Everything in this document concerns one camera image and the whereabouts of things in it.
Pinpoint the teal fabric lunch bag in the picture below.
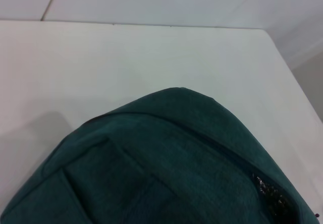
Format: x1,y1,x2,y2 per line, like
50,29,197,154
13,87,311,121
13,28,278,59
0,87,323,224

